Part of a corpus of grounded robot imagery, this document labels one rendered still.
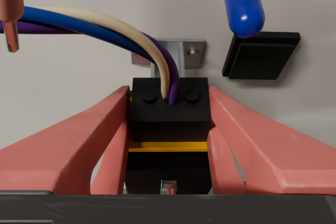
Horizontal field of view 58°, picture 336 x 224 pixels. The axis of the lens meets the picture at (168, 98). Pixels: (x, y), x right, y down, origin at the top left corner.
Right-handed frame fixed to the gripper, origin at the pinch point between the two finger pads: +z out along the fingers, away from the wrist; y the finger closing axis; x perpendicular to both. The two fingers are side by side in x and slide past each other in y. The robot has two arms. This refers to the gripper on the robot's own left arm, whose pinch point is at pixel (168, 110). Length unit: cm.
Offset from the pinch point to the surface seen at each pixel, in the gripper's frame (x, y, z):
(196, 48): 1.1, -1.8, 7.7
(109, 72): 3.5, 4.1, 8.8
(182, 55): 1.0, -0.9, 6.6
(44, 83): 4.7, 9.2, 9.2
